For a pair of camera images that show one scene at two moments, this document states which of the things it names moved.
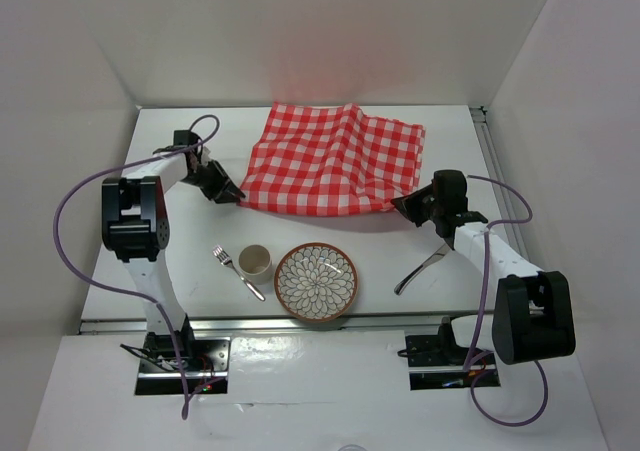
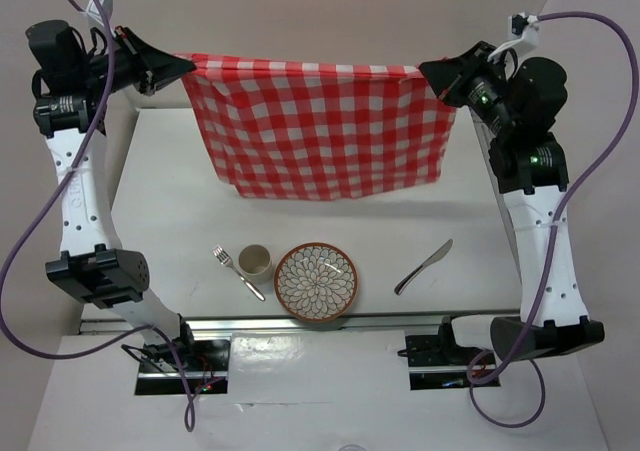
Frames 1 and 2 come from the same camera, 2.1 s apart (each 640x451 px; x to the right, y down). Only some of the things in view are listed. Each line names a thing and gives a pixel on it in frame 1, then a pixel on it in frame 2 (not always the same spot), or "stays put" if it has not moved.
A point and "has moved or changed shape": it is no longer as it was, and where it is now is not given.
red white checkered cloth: x=327 y=161 has moved or changed shape
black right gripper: x=408 y=205 to x=450 y=76
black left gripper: x=220 y=177 to x=148 y=66
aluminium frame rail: x=510 y=201 stays put
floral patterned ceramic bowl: x=316 y=282 stays put
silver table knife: x=435 y=257 stays put
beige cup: x=255 y=264 stays put
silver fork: x=223 y=256 stays put
